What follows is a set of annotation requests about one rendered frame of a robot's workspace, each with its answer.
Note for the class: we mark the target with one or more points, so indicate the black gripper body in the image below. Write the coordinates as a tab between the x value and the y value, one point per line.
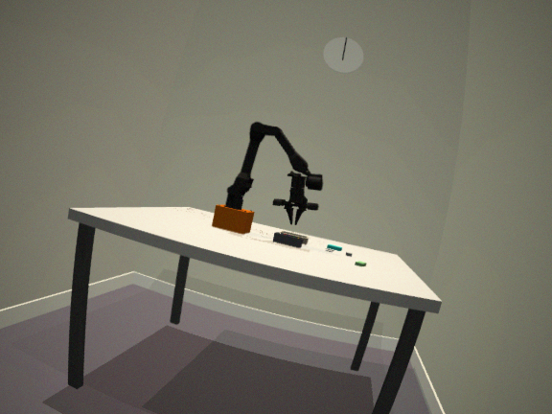
296	196

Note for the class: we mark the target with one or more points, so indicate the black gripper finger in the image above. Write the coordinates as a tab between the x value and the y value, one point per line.
290	214
299	212

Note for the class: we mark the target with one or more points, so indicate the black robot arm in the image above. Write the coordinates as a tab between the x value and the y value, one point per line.
243	181

